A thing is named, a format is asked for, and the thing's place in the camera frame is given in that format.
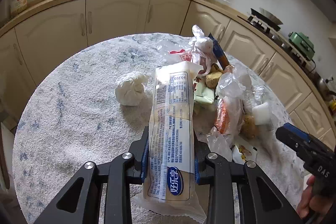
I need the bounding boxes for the long white noodle wrapper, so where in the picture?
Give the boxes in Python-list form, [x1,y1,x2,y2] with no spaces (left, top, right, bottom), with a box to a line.
[133,61,206,223]

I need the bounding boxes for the brown paper ball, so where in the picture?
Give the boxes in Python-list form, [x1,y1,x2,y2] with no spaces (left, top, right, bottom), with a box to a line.
[240,114,259,139]

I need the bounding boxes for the clear plastic bag orange contents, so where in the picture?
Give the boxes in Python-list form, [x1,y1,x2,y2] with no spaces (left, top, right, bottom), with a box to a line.
[207,64,266,162]

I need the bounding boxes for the white tissue ball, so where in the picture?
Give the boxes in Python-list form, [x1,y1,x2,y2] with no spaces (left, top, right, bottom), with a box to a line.
[114,71,150,106]

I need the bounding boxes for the cream kitchen base cabinets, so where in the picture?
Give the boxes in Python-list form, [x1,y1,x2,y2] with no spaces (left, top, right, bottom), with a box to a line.
[1,0,335,146]

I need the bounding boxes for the person's right hand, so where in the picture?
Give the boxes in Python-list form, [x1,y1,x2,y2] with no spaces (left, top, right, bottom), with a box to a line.
[297,175,334,223]

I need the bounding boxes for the green white snack packet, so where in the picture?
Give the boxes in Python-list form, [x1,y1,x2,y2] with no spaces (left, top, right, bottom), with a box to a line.
[193,77,215,105]

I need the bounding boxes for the small brown paper lump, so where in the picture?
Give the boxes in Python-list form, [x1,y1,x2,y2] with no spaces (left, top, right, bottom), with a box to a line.
[205,64,223,89]

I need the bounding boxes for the green electric cooking pot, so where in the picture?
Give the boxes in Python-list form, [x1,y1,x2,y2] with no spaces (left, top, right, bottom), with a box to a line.
[288,32,315,61]

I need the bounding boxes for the blue and orange snack box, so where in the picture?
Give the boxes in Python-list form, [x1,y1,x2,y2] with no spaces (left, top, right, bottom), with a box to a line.
[209,34,230,70]

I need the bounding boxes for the white plastic bag red print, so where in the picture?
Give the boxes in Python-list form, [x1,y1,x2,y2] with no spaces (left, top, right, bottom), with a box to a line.
[157,25,217,77]

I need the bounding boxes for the black gas stove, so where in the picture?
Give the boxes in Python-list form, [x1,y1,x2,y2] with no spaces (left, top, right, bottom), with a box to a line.
[238,8,283,37]

